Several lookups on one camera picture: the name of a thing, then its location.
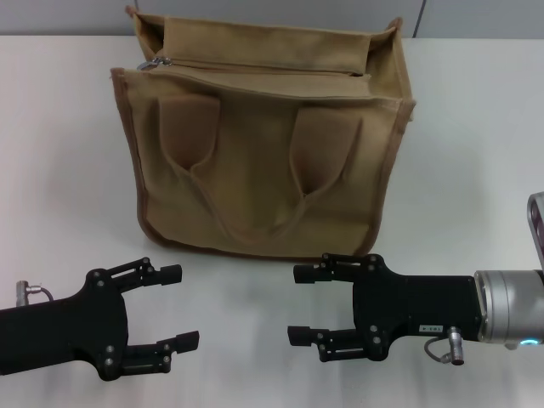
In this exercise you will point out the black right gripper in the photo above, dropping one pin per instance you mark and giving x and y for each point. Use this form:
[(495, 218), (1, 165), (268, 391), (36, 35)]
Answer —
[(416, 306)]

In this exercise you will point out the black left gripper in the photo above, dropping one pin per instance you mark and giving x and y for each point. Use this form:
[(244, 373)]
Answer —
[(64, 331)]

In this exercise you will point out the khaki canvas food bag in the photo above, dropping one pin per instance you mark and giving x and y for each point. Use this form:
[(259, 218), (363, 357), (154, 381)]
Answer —
[(255, 170)]

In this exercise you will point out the silver metal zipper pull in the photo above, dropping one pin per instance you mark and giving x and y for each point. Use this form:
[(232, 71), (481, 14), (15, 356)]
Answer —
[(149, 65)]

